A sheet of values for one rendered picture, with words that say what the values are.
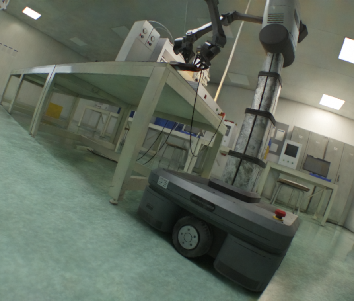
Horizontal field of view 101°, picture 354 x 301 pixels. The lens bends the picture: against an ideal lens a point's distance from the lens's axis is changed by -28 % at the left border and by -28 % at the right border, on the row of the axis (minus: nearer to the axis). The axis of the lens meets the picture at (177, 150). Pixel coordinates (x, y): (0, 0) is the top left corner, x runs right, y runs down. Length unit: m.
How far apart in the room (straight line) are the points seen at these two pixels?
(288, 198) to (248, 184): 4.26
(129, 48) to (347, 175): 5.13
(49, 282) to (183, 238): 0.48
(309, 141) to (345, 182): 1.39
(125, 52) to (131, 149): 0.83
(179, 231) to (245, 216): 0.26
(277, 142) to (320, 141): 1.20
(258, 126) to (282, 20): 0.58
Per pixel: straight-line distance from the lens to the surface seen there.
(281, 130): 5.68
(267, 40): 1.06
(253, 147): 0.86
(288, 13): 1.17
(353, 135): 6.14
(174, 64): 1.33
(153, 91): 0.97
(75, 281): 0.51
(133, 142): 0.95
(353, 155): 5.54
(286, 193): 5.07
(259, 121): 0.89
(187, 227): 0.74
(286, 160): 3.91
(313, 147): 5.24
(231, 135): 4.09
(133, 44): 1.56
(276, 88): 0.97
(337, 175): 5.32
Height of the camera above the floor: 0.36
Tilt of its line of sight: level
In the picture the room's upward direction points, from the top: 20 degrees clockwise
